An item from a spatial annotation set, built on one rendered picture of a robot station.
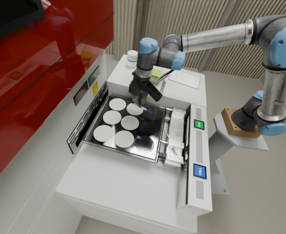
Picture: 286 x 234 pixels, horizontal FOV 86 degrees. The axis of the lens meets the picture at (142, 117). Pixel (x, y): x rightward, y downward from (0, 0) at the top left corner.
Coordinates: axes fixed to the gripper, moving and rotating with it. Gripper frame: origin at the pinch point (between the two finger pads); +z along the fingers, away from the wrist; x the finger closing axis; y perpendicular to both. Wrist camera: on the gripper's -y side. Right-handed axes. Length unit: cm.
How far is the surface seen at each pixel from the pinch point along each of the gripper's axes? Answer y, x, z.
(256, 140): -70, -31, 14
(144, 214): -27, 42, 14
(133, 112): 3.7, 2.3, 5.7
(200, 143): -36.0, 4.0, 0.2
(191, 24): 34, -222, 22
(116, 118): 8.7, 12.1, 5.6
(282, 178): -154, -87, 96
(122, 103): 12.6, 0.7, 5.7
